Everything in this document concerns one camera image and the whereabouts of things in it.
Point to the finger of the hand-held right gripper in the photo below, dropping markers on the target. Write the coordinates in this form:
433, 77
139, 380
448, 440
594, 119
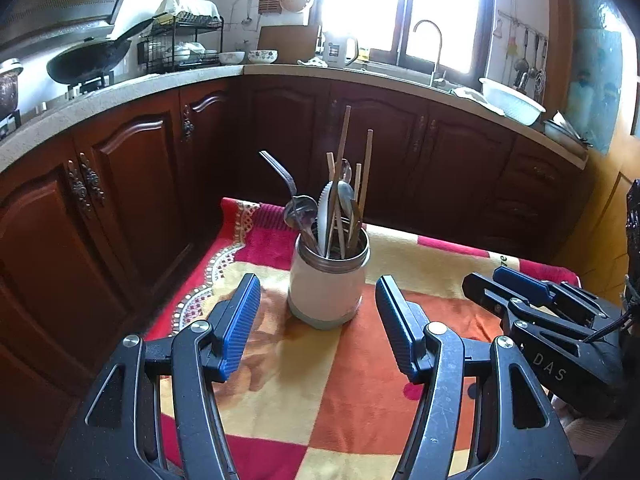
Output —
520, 284
490, 296

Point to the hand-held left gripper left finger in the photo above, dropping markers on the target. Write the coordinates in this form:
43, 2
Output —
242, 325

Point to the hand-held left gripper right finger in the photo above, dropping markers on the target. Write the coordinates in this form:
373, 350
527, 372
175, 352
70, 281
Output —
392, 322

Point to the white steel utensil jar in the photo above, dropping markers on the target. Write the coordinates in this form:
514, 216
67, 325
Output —
325, 290

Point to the small dark metal spoon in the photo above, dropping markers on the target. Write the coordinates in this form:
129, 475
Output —
300, 207

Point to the metal fork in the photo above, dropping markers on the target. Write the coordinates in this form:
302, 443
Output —
285, 177

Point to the long wooden chopstick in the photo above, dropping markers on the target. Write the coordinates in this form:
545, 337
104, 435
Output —
366, 170

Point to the dark brown chopstick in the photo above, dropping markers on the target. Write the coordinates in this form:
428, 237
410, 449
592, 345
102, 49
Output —
343, 135

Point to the printed red orange blanket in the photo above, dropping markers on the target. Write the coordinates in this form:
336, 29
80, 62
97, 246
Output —
310, 385

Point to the yellow wooden door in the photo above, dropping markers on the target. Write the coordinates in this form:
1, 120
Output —
610, 200

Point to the stacked metal bowls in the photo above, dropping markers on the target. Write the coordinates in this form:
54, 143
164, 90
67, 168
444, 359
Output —
562, 132

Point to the dark wooden kitchen cabinets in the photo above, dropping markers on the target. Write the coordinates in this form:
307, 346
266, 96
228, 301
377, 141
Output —
125, 210

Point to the white plastic basin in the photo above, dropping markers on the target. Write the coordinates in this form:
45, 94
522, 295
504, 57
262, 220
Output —
510, 100

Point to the white dishcloth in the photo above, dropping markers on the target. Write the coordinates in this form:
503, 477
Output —
467, 92

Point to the frosted glass door panel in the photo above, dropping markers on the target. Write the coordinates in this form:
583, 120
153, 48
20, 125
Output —
595, 85

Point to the chrome faucet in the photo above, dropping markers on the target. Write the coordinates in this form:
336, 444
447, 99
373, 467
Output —
440, 55

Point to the grey stone countertop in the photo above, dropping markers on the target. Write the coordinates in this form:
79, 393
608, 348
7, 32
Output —
150, 85

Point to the plain white bowl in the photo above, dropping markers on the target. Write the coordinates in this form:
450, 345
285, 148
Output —
231, 57

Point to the floral white bowl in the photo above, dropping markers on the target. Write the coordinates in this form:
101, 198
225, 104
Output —
262, 56

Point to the white electric kettle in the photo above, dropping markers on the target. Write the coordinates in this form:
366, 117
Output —
337, 50

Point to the gas stove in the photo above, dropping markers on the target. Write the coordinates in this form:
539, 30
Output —
92, 85

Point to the brown cutting board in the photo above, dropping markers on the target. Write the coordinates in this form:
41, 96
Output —
287, 45

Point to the hanging metal ladle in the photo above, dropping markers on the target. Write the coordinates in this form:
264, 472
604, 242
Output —
246, 21

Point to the black wok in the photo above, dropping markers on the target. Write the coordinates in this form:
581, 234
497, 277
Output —
90, 60

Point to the kitchen window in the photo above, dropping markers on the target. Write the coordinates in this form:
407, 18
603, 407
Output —
370, 5

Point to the white cloth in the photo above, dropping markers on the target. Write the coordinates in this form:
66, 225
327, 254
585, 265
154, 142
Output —
187, 6

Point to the dark cooking pot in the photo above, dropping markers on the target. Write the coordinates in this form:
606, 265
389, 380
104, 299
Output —
7, 90

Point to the range hood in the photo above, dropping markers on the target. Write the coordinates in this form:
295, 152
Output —
60, 0

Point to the hanging kitchen utensil rail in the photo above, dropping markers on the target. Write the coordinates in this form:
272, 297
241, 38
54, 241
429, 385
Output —
522, 65

